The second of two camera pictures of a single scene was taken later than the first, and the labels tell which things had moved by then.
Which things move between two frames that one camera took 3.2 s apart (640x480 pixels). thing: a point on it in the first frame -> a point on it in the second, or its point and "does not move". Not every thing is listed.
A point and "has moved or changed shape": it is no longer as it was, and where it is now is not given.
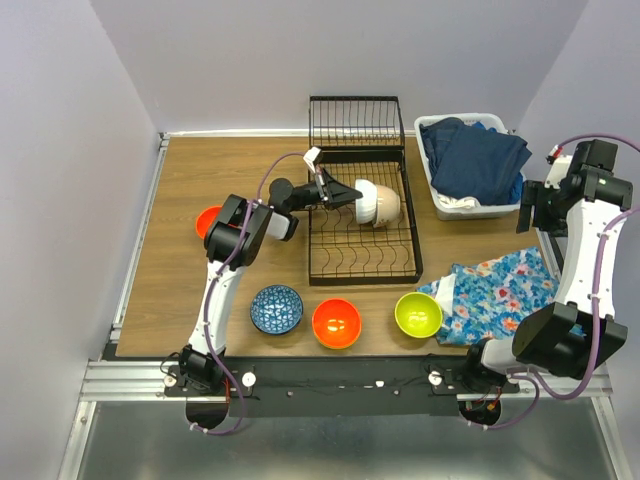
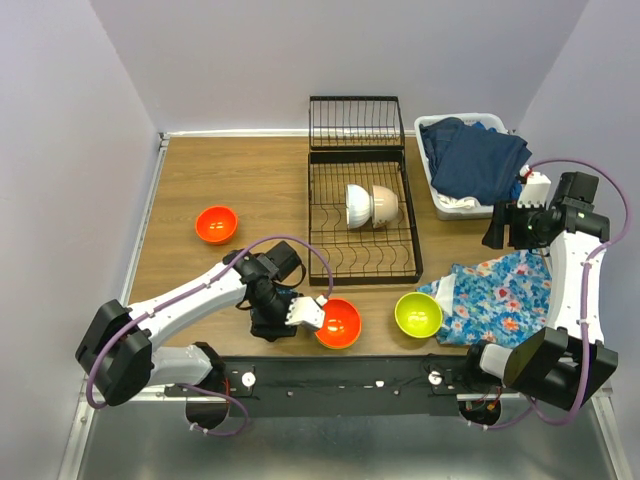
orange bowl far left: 207,220 does not move
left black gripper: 338,194 -> 272,330
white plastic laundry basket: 444,210 does not move
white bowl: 366,207 has moved or changed shape
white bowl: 388,205 does not move
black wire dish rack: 361,137 does not move
